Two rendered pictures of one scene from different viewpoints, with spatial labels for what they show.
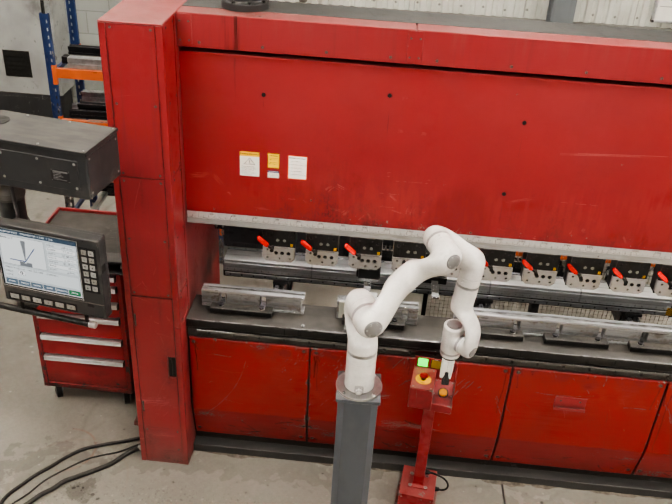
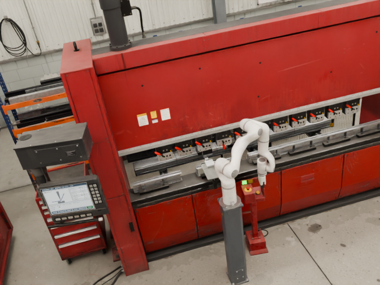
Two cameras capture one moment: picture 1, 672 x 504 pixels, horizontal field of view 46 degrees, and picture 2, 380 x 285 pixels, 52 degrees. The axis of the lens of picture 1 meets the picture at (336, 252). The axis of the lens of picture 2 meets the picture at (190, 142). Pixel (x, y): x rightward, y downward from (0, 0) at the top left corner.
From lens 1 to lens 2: 0.70 m
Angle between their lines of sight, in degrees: 11
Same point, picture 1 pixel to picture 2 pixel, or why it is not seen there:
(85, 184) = (85, 153)
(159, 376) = (126, 233)
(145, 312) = (113, 205)
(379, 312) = (234, 165)
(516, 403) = (285, 186)
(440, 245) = (251, 126)
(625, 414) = (330, 173)
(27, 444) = not seen: outside the picture
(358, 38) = (180, 47)
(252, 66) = (134, 74)
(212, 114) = (120, 102)
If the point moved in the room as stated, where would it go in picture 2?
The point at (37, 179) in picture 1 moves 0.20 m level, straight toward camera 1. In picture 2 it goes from (59, 159) to (70, 169)
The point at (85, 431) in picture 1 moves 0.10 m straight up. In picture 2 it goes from (91, 274) to (89, 268)
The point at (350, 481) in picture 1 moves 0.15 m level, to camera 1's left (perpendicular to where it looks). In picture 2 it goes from (237, 245) to (221, 250)
